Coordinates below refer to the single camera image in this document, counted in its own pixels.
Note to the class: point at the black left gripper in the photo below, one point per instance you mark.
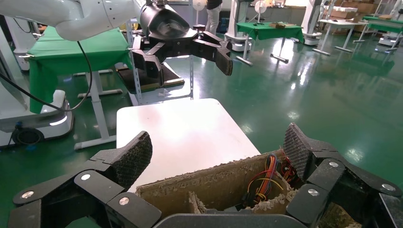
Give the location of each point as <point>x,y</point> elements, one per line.
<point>167,28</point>

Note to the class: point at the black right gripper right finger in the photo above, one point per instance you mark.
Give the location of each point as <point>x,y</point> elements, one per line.
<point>340,188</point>

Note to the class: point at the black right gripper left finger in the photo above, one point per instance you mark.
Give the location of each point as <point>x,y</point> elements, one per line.
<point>94,195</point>

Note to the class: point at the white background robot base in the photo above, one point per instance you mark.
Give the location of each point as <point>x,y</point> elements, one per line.
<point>388,40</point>

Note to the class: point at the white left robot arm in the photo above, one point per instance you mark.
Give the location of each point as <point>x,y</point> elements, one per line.
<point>78,15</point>

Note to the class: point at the black mat tray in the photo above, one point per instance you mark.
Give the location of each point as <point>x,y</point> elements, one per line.
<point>173,77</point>

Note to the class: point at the dark blue bin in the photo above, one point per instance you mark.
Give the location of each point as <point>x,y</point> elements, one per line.
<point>224,25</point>

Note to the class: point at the person in black shirt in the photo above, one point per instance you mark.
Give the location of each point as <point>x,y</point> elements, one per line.
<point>214,15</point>

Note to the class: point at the white standing fan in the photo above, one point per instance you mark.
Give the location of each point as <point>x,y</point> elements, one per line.
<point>199,4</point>
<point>260,6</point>

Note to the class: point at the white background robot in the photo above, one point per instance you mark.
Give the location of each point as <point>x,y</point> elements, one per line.
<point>311,19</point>
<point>237,12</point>

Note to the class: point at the white-legged table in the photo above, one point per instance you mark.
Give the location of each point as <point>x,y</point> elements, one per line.
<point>97,110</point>
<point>282,47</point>

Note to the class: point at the white wheeled robot chassis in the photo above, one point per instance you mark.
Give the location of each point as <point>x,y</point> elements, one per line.
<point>47,122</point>

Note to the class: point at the green table cloth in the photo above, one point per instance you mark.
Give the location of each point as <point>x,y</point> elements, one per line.
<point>267,33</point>
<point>78,53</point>
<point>387,26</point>

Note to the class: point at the flat cardboard piece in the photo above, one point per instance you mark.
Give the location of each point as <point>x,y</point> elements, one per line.
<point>280,25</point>

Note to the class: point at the worn cardboard box with dividers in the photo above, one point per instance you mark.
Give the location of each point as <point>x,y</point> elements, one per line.
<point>204,185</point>

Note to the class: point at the white work table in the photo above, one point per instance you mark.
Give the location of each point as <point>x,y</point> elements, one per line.
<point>340,22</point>

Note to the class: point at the brown cardboard carton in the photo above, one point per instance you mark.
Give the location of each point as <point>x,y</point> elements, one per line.
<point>343,13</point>
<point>366,8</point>

